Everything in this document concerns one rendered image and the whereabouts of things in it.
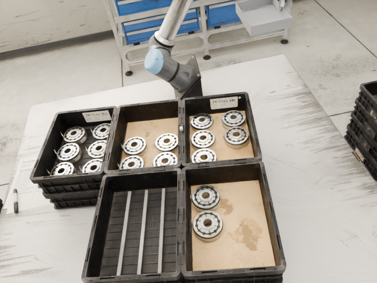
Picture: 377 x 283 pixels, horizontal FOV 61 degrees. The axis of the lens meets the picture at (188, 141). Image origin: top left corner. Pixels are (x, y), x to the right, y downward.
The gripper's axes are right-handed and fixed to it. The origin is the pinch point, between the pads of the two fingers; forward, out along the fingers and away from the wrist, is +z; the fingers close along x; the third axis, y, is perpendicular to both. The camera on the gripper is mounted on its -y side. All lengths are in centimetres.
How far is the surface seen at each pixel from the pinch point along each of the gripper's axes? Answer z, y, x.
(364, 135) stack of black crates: 62, 33, 62
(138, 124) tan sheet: 44, 30, -74
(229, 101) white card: 28, 37, -34
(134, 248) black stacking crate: 46, 91, -83
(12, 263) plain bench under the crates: 71, 77, -129
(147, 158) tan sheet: 44, 53, -73
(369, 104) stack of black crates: 43, 28, 58
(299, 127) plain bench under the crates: 39, 45, 2
